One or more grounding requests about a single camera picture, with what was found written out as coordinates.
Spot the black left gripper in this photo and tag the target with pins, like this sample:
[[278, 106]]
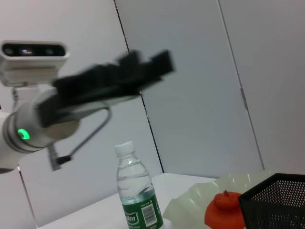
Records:
[[90, 90]]

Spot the clear water bottle green label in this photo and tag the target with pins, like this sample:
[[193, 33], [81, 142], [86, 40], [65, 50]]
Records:
[[135, 186]]

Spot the red-orange fruit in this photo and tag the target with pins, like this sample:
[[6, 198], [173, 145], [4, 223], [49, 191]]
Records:
[[221, 210]]

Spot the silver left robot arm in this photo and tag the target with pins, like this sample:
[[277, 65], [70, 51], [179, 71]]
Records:
[[21, 119]]

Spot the pale green glass fruit plate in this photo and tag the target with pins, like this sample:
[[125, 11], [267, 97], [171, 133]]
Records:
[[190, 198]]

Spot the black mesh pen holder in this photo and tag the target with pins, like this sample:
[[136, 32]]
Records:
[[276, 202]]

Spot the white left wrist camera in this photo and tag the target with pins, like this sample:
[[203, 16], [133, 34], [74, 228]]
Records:
[[31, 62]]

